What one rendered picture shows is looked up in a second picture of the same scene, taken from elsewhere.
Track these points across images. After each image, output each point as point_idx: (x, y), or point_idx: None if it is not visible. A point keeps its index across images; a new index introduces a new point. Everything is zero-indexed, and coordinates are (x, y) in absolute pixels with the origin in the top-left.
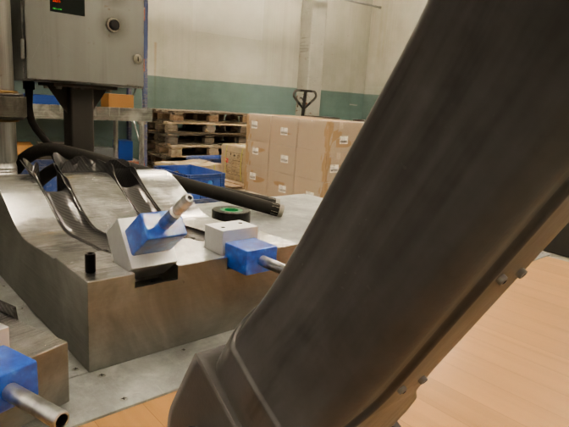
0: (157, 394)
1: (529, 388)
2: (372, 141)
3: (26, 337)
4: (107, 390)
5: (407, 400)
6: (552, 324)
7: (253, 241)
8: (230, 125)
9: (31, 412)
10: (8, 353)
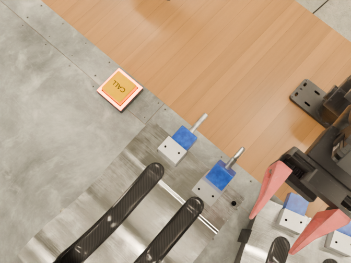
0: (244, 170)
1: (200, 37)
2: None
3: (265, 213)
4: (247, 189)
5: None
6: (133, 8)
7: (179, 137)
8: None
9: None
10: (290, 203)
